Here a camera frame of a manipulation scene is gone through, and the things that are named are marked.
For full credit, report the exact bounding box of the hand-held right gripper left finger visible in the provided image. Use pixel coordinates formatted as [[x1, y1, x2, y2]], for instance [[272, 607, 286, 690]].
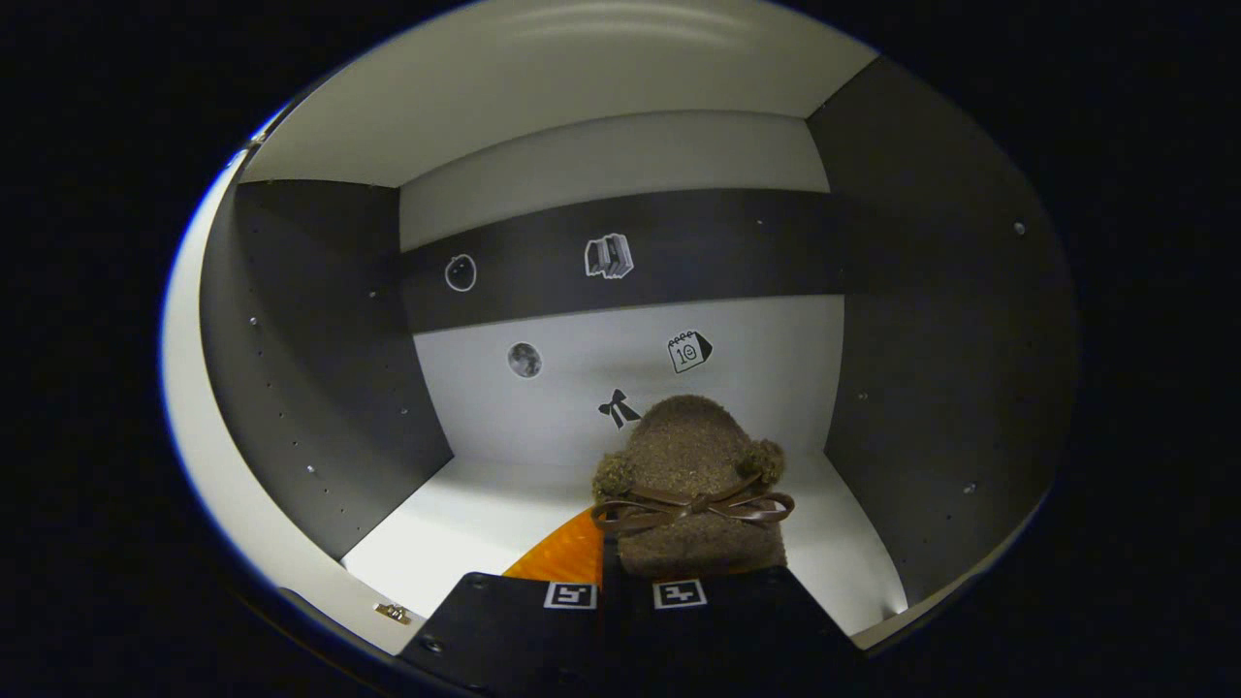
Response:
[[400, 504, 614, 695]]

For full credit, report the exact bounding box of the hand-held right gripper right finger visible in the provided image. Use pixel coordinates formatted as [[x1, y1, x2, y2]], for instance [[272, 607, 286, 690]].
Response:
[[619, 565, 866, 697]]

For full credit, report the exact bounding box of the brown fuzzy shoe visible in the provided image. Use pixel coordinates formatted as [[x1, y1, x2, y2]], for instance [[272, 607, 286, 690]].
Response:
[[589, 395, 796, 583]]

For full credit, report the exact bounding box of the white cabinet door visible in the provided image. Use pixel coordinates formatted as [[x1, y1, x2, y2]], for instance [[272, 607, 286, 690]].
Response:
[[160, 145, 428, 660]]

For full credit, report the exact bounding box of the grey white shoe cabinet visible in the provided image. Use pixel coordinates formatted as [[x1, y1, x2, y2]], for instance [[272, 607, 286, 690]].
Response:
[[199, 0, 1082, 650]]

